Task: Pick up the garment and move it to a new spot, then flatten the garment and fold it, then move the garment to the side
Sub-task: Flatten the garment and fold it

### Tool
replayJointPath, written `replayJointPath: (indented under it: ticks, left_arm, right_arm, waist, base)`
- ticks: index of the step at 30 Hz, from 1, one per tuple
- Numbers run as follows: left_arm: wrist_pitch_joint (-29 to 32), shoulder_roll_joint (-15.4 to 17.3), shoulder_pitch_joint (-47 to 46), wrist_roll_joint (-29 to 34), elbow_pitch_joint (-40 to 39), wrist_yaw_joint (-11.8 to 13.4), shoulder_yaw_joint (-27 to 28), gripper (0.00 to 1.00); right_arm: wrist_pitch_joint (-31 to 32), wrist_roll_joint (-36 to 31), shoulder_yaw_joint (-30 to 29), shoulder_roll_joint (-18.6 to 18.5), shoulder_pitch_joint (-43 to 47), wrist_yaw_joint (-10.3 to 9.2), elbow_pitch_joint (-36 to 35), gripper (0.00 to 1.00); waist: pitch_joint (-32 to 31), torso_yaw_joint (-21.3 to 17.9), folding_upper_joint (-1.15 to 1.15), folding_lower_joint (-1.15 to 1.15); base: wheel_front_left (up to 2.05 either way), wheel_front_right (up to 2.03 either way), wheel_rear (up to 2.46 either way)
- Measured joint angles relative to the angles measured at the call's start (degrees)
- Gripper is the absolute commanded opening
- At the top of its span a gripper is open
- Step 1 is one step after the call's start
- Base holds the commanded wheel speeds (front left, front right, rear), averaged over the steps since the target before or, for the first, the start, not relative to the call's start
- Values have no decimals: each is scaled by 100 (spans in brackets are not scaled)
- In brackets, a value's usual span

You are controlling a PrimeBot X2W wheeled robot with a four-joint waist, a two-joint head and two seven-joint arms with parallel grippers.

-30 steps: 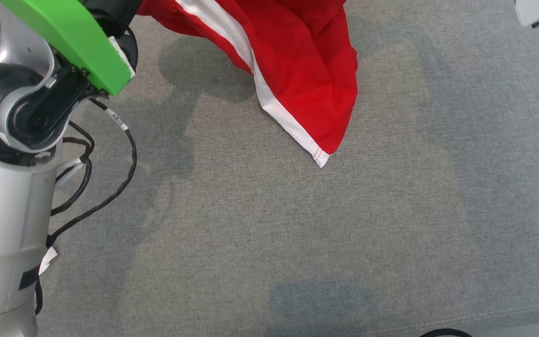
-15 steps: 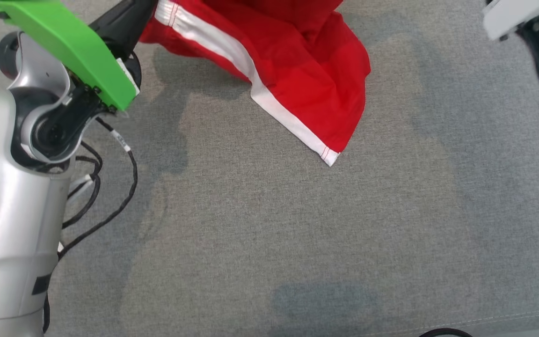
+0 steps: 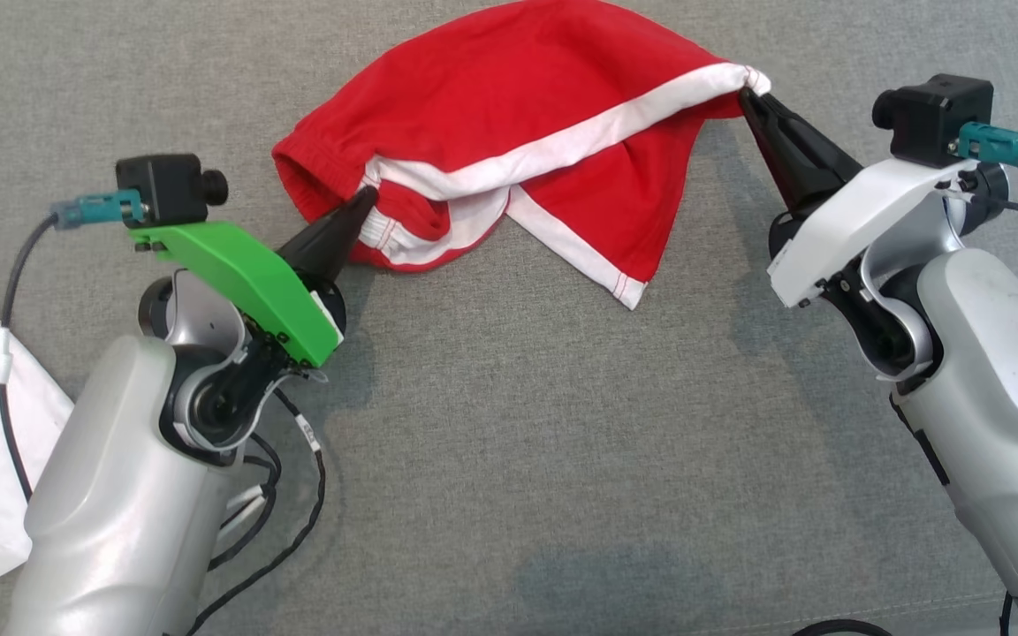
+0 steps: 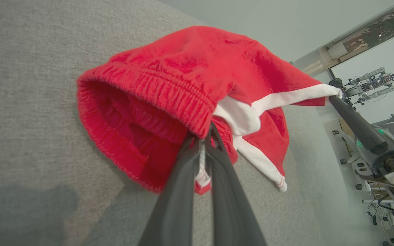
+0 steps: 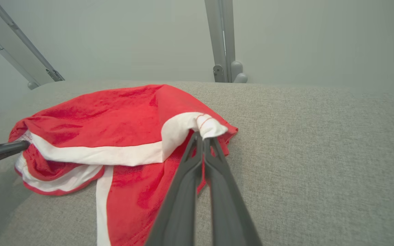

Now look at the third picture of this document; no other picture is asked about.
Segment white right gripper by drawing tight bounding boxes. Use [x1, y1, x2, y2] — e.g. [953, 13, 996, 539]
[741, 90, 978, 308]

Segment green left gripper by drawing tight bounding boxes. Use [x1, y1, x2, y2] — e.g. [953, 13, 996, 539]
[127, 187, 379, 369]

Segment red shorts with white trim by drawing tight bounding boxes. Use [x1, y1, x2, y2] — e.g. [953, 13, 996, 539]
[272, 0, 772, 310]

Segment grey fabric sofa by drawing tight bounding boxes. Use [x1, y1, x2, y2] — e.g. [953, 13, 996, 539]
[0, 0, 1018, 636]

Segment teal right camera connector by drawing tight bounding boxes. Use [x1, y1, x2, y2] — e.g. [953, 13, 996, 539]
[958, 122, 1018, 178]

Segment teal camera connector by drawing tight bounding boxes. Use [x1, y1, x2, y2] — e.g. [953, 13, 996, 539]
[49, 193, 148, 232]
[958, 122, 1018, 178]

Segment teal left camera connector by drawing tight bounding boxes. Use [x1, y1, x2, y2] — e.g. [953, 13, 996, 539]
[49, 193, 148, 232]

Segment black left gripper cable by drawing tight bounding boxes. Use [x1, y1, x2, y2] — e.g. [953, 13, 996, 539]
[182, 389, 329, 636]

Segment black left camera cable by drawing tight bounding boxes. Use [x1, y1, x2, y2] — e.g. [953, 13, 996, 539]
[0, 216, 61, 504]

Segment black looped base cable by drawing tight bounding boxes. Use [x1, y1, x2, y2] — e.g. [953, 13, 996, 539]
[792, 618, 894, 636]

